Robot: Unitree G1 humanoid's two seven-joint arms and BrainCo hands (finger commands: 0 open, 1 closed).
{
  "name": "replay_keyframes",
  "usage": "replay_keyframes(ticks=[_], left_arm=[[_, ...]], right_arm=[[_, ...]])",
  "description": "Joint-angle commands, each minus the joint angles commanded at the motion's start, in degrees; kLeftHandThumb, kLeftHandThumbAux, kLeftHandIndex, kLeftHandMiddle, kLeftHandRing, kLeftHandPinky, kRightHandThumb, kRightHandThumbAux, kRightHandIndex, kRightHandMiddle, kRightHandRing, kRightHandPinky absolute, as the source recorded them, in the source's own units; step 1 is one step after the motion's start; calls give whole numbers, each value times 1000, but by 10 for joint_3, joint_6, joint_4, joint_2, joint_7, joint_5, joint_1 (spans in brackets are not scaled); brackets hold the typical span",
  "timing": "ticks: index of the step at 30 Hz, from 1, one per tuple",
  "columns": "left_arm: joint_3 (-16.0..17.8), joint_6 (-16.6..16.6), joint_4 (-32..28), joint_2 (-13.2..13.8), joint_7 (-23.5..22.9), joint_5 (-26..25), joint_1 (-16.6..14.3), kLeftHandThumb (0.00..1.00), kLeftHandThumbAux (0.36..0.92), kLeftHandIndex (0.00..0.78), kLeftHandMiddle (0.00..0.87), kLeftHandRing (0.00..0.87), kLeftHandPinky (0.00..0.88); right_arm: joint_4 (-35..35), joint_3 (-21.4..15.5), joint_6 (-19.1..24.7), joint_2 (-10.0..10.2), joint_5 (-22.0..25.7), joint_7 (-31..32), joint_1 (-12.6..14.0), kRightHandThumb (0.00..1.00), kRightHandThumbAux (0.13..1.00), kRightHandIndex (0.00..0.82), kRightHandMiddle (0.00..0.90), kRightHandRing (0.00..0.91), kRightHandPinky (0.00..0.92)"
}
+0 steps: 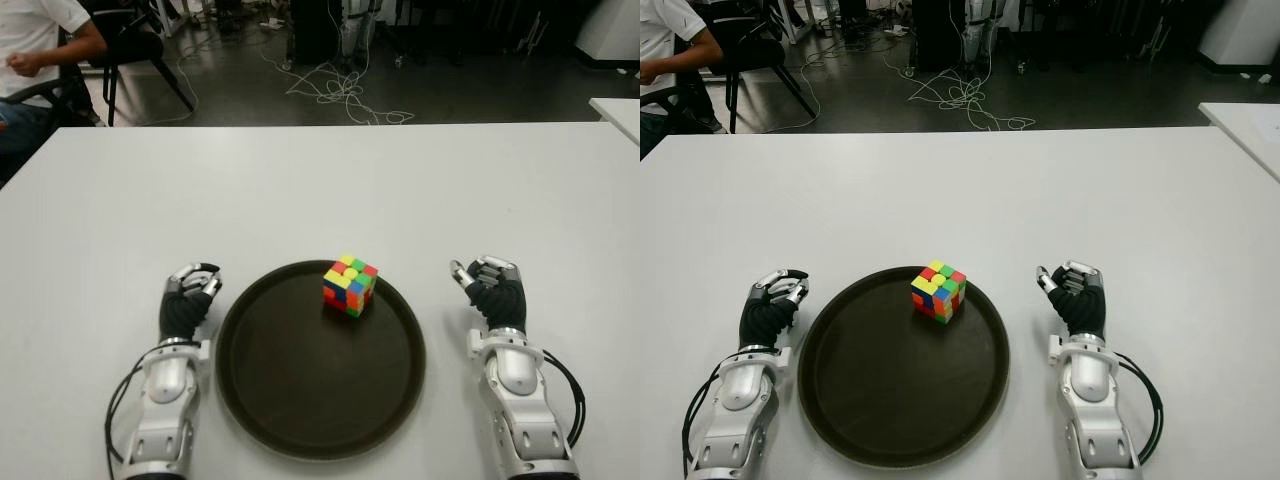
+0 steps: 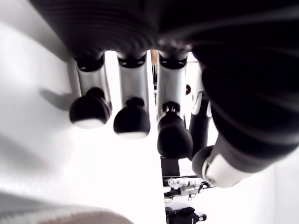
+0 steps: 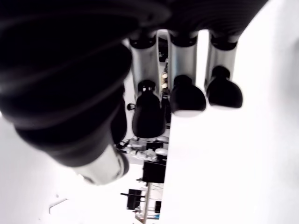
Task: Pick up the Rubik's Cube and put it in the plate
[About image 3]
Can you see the black computer monitor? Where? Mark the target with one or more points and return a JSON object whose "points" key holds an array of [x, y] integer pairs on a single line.
{"points": [[154, 172]]}

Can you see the black equipment stand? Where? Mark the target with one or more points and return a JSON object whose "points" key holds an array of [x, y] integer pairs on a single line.
{"points": [[134, 198]]}

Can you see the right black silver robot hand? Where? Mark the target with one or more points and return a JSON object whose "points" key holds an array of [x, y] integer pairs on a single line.
{"points": [[65, 81]]}

